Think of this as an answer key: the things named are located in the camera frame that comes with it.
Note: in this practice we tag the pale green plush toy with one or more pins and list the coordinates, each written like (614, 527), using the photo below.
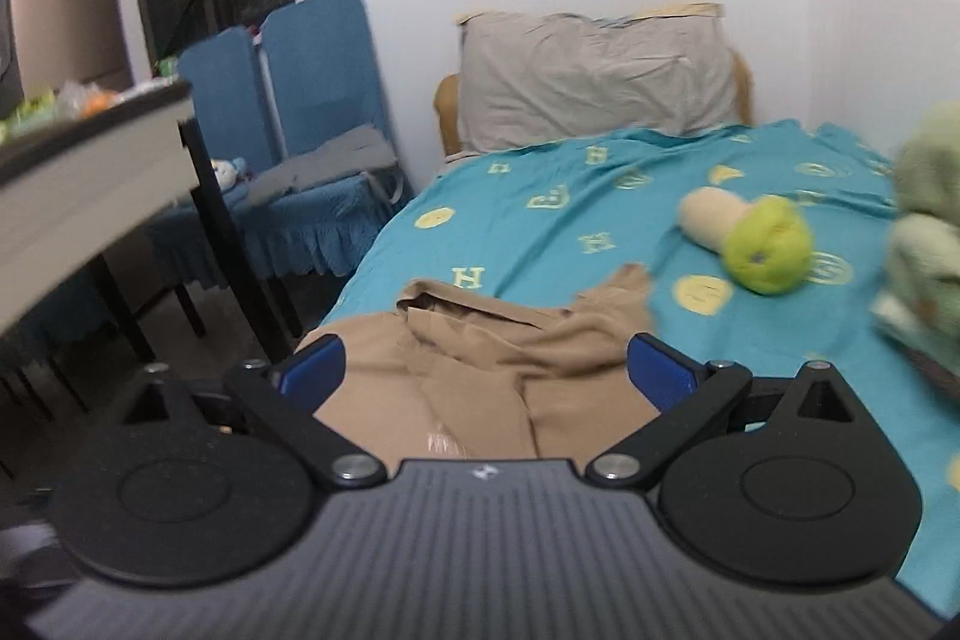
(926, 235)

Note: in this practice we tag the small white plush toy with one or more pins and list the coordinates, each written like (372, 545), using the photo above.
(227, 171)

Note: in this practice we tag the cardboard box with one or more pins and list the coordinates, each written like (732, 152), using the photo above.
(67, 6)

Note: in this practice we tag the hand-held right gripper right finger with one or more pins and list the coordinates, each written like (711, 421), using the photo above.
(660, 373)

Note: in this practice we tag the grey pillow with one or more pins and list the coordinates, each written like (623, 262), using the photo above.
(592, 74)

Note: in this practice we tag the blue covered chair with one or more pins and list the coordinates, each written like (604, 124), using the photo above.
(217, 100)
(315, 85)

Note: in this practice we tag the green and beige plush toy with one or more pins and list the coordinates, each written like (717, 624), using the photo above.
(750, 235)

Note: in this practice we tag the tan pants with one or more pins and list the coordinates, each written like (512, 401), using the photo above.
(480, 377)

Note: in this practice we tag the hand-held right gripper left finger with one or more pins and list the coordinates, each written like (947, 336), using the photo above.
(315, 368)

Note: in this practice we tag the white table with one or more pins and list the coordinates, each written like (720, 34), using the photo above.
(75, 190)

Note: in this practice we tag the teal printed bed sheet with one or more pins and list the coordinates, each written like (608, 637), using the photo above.
(600, 220)

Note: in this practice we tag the grey cloth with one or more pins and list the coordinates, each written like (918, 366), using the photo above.
(322, 164)

